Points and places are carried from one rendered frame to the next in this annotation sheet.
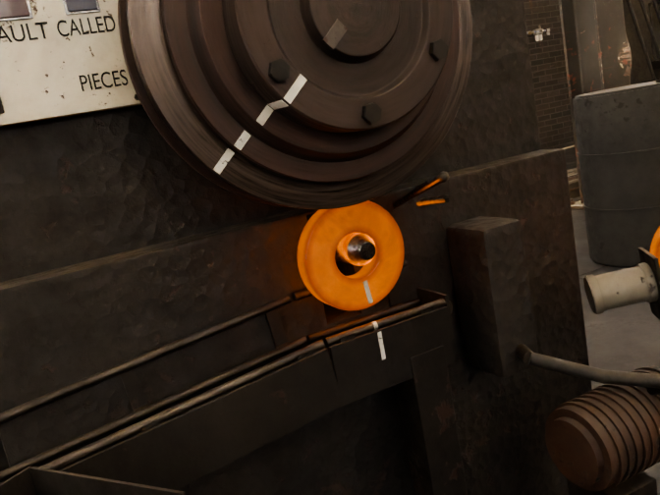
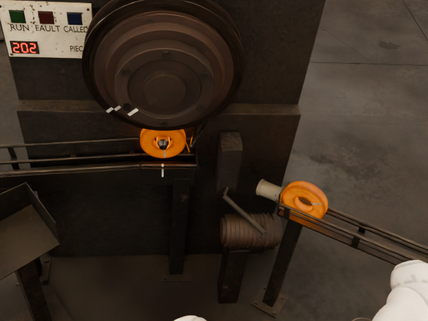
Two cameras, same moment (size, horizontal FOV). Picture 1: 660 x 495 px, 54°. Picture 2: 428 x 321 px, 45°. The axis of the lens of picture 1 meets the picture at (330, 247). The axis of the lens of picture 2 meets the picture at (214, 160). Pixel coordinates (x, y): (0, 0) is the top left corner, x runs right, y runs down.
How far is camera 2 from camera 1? 119 cm
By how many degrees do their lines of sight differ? 38
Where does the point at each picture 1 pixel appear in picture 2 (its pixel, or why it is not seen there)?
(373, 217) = (173, 133)
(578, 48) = not seen: outside the picture
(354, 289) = (158, 151)
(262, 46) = (122, 99)
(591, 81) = not seen: outside the picture
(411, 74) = (185, 114)
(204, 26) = (106, 78)
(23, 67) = (48, 39)
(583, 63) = not seen: outside the picture
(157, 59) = (90, 76)
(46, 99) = (56, 51)
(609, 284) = (263, 190)
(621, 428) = (236, 235)
